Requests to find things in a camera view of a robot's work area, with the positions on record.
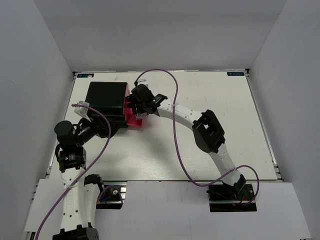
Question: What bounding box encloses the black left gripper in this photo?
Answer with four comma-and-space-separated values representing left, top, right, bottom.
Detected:
74, 111, 123, 146

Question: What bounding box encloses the pink black makeup drawer organizer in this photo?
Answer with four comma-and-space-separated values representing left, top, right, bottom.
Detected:
85, 81, 143, 138

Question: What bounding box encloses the clear false eyelash box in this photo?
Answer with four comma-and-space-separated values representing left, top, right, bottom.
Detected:
135, 111, 149, 120

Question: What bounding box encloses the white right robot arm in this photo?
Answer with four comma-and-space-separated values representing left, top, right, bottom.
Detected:
130, 83, 246, 200

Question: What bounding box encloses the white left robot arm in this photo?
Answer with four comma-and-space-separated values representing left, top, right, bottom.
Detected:
52, 104, 112, 240

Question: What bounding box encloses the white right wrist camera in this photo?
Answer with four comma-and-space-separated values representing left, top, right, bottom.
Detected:
134, 78, 149, 88

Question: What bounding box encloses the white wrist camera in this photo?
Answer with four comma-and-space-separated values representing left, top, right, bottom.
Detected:
134, 78, 149, 88
72, 101, 91, 122

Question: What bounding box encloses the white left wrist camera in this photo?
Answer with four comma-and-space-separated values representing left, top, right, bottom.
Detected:
72, 101, 91, 122

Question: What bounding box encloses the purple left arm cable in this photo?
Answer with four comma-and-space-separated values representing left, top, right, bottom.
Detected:
34, 103, 125, 240

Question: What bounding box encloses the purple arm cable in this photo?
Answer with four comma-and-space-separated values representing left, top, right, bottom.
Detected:
34, 103, 125, 240
133, 68, 261, 206

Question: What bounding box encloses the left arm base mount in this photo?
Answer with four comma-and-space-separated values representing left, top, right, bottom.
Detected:
96, 181, 127, 210

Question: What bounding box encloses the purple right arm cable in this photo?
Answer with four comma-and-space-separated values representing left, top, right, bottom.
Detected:
133, 68, 261, 206

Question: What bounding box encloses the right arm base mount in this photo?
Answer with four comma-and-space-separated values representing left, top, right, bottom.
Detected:
206, 184, 257, 213

